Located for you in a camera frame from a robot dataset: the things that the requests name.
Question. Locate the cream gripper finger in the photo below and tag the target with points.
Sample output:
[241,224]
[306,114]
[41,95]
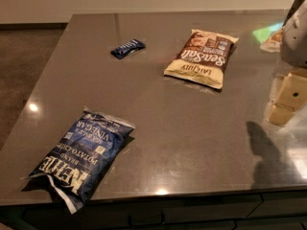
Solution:
[290,96]

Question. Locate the blue rxbar blueberry wrapper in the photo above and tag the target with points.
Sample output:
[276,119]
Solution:
[127,48]

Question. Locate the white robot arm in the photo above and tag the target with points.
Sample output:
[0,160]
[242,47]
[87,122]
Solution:
[293,50]

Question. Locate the brown sea salt chip bag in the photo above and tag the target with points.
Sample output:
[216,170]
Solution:
[203,59]

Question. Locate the blue kettle chip bag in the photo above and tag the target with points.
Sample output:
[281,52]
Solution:
[82,156]

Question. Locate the dark cabinet under table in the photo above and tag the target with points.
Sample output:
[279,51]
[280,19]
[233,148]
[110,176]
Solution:
[265,211]

